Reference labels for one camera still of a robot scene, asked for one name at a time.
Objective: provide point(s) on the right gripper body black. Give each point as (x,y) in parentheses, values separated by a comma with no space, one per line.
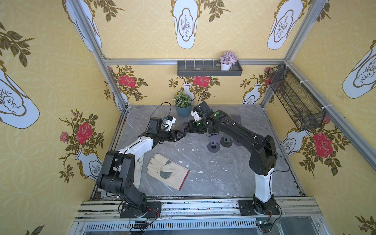
(197,126)

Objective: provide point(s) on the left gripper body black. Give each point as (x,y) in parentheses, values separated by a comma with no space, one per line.
(173,135)

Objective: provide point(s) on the dark phone stand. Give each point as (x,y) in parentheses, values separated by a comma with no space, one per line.
(226,142)

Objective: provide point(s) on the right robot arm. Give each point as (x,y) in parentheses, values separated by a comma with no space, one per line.
(262,149)

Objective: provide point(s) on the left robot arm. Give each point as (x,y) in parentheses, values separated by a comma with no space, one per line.
(118,169)

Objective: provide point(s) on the green plant blue pot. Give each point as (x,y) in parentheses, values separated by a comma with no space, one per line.
(183,103)

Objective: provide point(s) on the beige work glove right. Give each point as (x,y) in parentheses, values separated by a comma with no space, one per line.
(167,171)

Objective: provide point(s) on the purple flower white pot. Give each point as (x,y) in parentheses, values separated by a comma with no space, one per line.
(227,59)

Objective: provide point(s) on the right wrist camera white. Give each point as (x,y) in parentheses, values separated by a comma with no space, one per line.
(197,115)

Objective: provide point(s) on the grey wall shelf tray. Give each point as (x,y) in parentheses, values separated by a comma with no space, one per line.
(206,68)

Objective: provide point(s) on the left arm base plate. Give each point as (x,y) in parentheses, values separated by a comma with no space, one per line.
(150,209)

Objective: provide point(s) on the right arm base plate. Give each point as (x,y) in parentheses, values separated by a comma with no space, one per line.
(257,207)

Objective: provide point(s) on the black wire mesh basket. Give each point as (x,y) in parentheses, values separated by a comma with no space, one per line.
(304,110)

